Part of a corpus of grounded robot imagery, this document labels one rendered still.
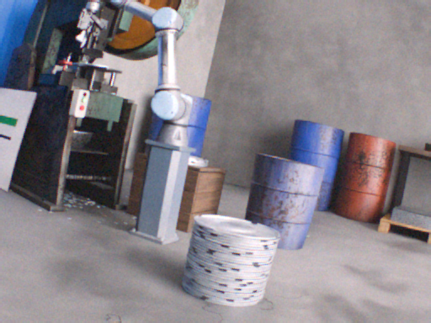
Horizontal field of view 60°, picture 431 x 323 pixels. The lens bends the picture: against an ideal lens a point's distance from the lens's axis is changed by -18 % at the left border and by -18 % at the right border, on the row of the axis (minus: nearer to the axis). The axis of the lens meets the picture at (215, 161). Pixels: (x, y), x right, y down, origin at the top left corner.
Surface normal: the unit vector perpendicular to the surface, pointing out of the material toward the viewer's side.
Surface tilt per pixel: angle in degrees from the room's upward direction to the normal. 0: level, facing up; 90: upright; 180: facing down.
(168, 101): 97
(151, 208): 90
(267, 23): 90
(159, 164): 90
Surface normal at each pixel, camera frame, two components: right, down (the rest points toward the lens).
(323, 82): -0.48, -0.05
